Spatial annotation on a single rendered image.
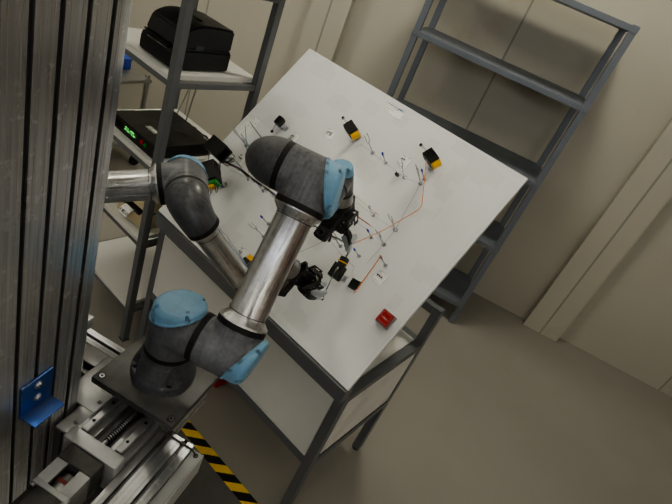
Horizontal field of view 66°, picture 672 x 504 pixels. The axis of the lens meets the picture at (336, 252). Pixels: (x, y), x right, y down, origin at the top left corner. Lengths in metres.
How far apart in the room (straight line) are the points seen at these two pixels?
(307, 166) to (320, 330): 0.96
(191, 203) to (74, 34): 0.66
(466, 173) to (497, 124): 2.17
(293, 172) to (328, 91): 1.32
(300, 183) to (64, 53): 0.51
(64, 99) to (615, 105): 3.78
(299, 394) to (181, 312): 1.04
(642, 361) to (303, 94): 3.66
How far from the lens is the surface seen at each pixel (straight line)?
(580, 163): 4.28
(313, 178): 1.10
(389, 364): 2.18
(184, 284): 2.47
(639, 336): 4.89
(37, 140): 0.83
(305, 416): 2.14
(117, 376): 1.33
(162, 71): 2.27
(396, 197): 2.05
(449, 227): 1.98
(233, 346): 1.14
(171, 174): 1.46
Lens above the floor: 2.17
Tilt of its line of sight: 30 degrees down
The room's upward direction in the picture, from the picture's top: 23 degrees clockwise
